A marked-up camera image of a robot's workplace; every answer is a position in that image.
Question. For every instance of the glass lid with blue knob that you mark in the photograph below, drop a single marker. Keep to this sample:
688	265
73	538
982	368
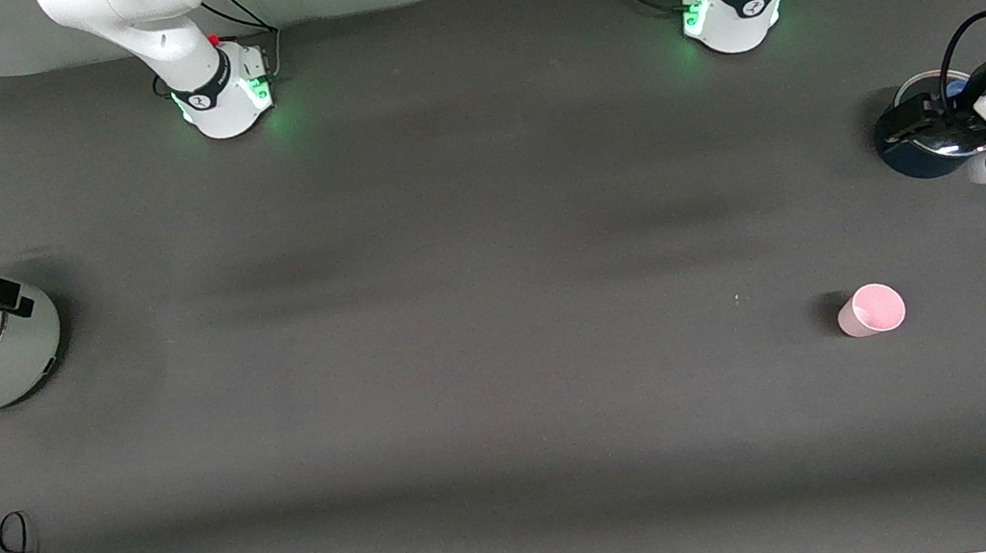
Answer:
924	86

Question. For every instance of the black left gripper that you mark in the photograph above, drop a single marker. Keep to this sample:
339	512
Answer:
951	123

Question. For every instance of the dark blue saucepan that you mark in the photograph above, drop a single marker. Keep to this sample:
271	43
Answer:
900	152

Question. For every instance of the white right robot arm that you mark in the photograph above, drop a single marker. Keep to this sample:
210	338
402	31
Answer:
226	92

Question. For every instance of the pink plastic cup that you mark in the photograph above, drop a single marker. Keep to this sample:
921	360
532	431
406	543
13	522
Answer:
874	312

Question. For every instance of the dark grey table cloth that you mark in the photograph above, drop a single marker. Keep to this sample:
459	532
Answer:
485	220

